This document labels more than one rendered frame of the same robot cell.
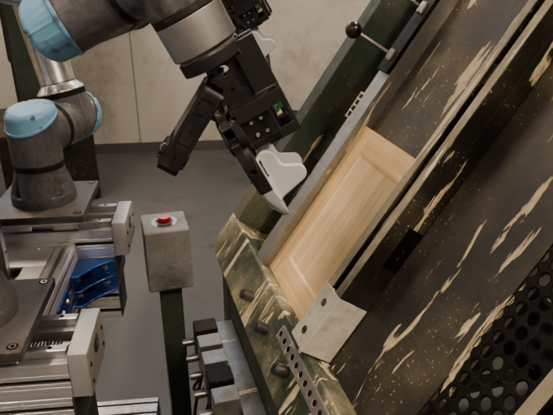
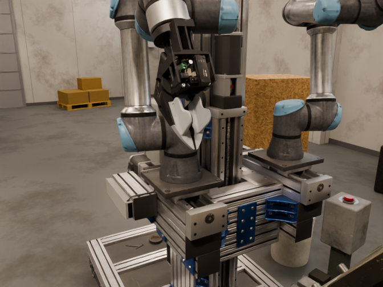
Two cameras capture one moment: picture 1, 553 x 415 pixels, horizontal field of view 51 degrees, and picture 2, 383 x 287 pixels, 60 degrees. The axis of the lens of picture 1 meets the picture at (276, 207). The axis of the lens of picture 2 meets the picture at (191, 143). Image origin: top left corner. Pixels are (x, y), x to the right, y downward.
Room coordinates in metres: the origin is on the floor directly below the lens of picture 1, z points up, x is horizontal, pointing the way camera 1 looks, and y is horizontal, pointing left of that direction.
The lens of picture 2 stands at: (0.43, -0.52, 1.48)
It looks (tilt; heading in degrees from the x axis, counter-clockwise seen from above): 16 degrees down; 68
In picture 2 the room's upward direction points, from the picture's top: straight up
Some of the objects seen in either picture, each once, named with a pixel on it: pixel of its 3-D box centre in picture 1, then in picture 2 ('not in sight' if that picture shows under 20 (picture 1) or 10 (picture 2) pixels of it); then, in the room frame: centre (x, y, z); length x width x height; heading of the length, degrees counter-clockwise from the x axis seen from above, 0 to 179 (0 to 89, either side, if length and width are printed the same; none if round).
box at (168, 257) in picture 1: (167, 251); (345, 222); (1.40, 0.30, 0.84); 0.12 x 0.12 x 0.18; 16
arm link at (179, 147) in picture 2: not in sight; (178, 130); (0.81, 0.52, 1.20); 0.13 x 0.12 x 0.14; 173
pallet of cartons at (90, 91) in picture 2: not in sight; (83, 92); (1.14, 8.50, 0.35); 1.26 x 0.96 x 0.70; 6
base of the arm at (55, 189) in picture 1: (41, 179); (285, 143); (1.30, 0.57, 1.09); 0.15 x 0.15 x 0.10
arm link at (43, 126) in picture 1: (35, 132); (289, 116); (1.31, 0.57, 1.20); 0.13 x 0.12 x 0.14; 161
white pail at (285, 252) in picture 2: not in sight; (292, 227); (1.91, 1.16, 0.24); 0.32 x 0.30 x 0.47; 6
